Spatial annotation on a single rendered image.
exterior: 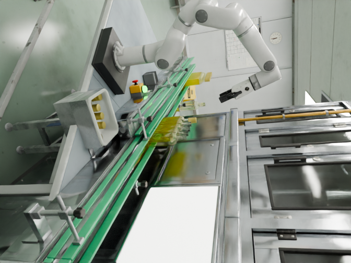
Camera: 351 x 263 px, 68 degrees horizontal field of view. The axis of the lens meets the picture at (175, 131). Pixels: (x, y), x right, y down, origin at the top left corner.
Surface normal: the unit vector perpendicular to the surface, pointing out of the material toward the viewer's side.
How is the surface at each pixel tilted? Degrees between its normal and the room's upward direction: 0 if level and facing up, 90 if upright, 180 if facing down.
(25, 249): 90
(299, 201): 90
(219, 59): 90
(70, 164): 0
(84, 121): 90
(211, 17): 100
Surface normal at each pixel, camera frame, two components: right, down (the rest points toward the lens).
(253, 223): -0.18, -0.90
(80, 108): -0.20, 0.43
